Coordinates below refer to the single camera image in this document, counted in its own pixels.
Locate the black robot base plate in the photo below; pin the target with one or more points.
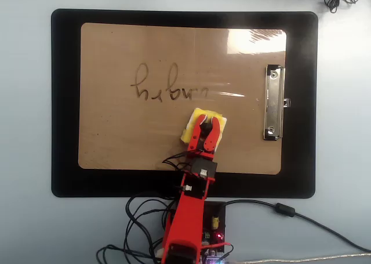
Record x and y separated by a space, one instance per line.
216 210

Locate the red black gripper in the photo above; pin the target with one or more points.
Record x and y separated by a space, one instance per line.
200 154

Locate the brown clipboard board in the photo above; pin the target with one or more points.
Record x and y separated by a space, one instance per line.
130 136

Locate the yellow sponge with black knob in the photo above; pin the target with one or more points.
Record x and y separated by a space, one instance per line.
192 119

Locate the black mat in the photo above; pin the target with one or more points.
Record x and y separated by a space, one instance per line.
66 101

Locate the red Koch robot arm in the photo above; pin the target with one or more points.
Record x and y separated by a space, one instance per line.
185 214

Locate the controller circuit board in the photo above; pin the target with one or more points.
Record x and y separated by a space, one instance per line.
218 236

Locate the metal clipboard clip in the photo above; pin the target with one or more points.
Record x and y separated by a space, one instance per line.
274 101

